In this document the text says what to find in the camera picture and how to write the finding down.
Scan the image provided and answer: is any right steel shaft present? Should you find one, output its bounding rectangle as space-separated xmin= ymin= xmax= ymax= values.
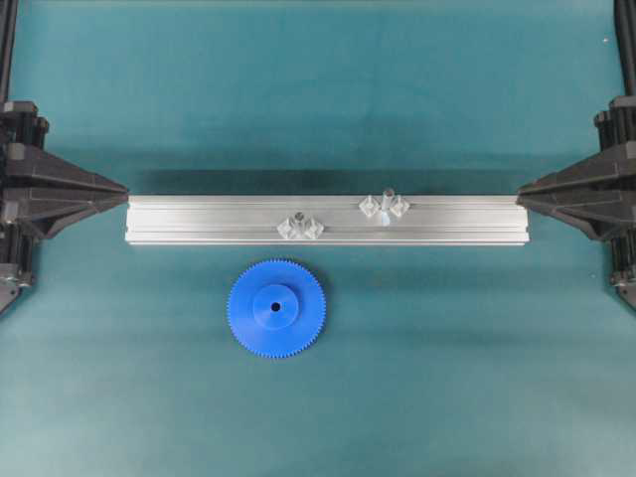
xmin=380 ymin=188 xmax=395 ymax=227

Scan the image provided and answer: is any silver aluminium extrusion rail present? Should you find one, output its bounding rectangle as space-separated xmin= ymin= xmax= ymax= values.
xmin=125 ymin=195 xmax=530 ymax=246

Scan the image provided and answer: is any large blue plastic gear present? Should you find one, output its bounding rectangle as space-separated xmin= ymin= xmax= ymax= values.
xmin=227 ymin=259 xmax=327 ymax=359

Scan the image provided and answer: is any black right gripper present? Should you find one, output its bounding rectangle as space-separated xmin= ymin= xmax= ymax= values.
xmin=517 ymin=96 xmax=635 ymax=303

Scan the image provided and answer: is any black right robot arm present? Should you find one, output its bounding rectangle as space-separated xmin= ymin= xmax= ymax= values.
xmin=517 ymin=1 xmax=635 ymax=307

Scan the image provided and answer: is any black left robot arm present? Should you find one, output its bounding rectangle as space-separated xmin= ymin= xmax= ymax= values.
xmin=1 ymin=1 xmax=128 ymax=311

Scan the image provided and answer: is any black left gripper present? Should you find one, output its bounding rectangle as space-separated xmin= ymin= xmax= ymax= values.
xmin=1 ymin=101 xmax=128 ymax=303

